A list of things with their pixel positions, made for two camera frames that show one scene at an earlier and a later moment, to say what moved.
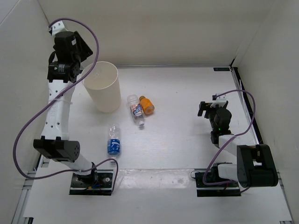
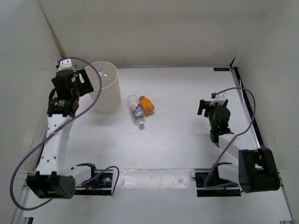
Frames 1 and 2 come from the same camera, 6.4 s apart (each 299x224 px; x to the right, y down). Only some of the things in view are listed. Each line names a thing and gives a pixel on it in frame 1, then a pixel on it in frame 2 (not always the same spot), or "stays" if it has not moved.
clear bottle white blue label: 136,108 stays
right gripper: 208,109 stays
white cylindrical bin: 103,84 stays
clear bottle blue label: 114,142 → 106,76
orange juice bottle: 147,105 stays
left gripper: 86,52 → 85,87
